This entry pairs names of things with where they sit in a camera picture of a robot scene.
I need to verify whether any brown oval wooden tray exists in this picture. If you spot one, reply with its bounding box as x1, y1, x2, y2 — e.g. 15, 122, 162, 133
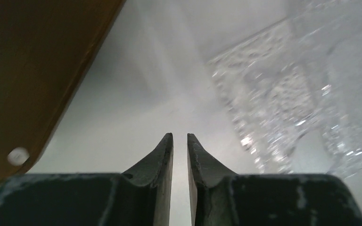
0, 0, 124, 184

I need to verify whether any clear oval acrylic plate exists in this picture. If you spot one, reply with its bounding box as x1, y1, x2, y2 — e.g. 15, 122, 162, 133
287, 0, 362, 178

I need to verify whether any clear rectangular acrylic plate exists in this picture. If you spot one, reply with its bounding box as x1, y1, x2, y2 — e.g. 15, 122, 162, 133
208, 19, 324, 174

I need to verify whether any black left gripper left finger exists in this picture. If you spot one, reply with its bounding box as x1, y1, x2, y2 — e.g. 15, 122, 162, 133
0, 133, 173, 226

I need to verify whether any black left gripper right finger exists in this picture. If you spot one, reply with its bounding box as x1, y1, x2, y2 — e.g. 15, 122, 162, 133
187, 134, 362, 226

